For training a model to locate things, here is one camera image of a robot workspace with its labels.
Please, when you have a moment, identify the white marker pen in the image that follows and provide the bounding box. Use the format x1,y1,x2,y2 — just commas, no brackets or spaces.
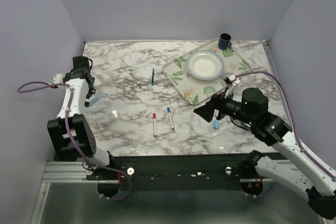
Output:
167,107,175,131

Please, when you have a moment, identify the blue gel pen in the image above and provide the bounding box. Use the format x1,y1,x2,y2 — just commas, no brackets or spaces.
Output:
151,68,155,86

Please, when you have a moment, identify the white red marker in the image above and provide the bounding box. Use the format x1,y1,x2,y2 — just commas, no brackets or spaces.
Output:
153,113,157,137

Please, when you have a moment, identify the aluminium frame rail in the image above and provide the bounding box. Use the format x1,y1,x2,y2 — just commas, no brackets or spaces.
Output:
264,39,334,224

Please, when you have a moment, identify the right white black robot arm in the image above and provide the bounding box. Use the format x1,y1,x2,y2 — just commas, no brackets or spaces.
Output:
194,88,335,220

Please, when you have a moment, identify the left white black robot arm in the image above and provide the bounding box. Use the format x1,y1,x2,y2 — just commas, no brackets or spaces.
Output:
47,56,117,179

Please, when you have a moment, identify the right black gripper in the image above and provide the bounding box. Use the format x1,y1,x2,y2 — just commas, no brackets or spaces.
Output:
194,86,255,125

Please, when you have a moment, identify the dark blue mug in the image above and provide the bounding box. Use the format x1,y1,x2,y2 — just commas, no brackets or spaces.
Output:
218,33,232,50

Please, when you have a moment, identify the floral serving tray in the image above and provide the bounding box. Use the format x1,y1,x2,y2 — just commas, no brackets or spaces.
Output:
163,38,252,105

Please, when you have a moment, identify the white blue rimmed bowl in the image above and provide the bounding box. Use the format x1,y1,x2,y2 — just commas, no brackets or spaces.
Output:
185,50,225,81

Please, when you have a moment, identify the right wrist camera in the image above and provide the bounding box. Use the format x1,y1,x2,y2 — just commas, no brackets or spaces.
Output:
220,73,240,99

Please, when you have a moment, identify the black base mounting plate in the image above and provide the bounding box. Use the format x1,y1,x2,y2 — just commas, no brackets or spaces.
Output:
87,154,264,195

